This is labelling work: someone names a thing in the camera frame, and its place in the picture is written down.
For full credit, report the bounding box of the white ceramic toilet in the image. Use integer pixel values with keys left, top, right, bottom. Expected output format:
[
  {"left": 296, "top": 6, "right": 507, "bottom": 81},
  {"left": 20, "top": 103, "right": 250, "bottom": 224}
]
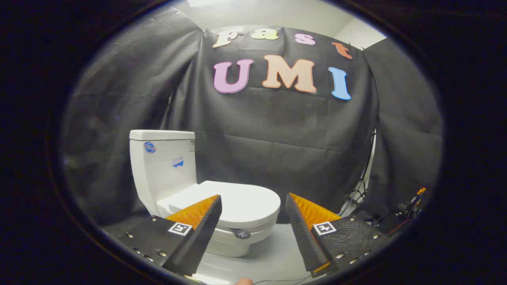
[{"left": 129, "top": 129, "right": 282, "bottom": 258}]

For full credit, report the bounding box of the black and orange equipment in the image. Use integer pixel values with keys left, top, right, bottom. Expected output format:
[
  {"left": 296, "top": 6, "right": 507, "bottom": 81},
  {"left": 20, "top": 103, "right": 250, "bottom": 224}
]
[{"left": 372, "top": 187, "right": 428, "bottom": 236}]

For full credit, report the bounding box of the black light stand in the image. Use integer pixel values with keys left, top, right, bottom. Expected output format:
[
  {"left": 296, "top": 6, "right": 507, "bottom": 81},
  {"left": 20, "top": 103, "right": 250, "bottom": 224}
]
[{"left": 339, "top": 129, "right": 377, "bottom": 217}]

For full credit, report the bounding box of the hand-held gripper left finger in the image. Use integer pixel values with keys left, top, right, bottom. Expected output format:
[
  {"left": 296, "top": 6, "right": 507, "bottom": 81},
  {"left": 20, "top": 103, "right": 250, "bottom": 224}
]
[{"left": 113, "top": 194, "right": 223, "bottom": 277}]

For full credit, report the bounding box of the black backdrop cloth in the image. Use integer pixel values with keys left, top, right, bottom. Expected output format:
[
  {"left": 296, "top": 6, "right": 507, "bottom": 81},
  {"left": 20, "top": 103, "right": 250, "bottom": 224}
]
[{"left": 61, "top": 8, "right": 443, "bottom": 238}]

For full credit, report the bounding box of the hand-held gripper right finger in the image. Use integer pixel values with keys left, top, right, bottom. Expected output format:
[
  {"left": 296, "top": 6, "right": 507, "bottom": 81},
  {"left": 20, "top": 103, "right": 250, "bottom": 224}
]
[{"left": 285, "top": 192, "right": 393, "bottom": 278}]

